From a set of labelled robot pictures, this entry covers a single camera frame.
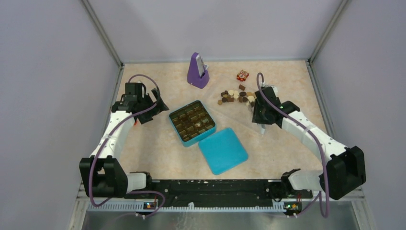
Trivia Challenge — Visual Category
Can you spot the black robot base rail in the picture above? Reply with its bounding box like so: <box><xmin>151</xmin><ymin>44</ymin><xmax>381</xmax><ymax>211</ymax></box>
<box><xmin>125</xmin><ymin>179</ymin><xmax>314</xmax><ymax>212</ymax></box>

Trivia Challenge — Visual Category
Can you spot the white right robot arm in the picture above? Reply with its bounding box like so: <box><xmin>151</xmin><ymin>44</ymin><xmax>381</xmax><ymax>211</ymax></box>
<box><xmin>252</xmin><ymin>86</ymin><xmax>366</xmax><ymax>200</ymax></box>

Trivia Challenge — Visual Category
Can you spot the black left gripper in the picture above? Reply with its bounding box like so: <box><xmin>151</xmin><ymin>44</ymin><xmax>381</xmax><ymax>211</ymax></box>
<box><xmin>137</xmin><ymin>88</ymin><xmax>168</xmax><ymax>124</ymax></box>

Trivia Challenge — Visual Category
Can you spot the purple phone stand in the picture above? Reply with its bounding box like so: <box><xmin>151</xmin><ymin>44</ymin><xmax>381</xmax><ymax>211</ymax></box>
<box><xmin>187</xmin><ymin>52</ymin><xmax>210</xmax><ymax>89</ymax></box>

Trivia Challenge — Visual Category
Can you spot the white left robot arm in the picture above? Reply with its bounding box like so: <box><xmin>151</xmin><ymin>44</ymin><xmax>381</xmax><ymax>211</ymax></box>
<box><xmin>79</xmin><ymin>82</ymin><xmax>169</xmax><ymax>198</ymax></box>

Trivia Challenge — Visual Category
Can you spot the teal box lid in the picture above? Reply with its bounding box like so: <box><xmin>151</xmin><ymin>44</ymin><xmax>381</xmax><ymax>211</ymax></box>
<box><xmin>198</xmin><ymin>127</ymin><xmax>248</xmax><ymax>175</ymax></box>

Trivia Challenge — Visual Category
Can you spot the teal chocolate box with tray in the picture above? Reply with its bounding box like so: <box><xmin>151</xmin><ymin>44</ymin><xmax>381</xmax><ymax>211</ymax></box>
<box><xmin>169</xmin><ymin>100</ymin><xmax>216</xmax><ymax>147</ymax></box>

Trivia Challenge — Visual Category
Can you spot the red small candy box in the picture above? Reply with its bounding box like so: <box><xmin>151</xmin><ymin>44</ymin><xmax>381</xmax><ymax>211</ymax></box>
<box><xmin>237</xmin><ymin>70</ymin><xmax>249</xmax><ymax>82</ymax></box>

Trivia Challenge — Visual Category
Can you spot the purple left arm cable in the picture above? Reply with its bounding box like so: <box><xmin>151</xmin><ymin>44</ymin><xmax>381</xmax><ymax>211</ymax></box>
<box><xmin>88</xmin><ymin>74</ymin><xmax>167</xmax><ymax>219</ymax></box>

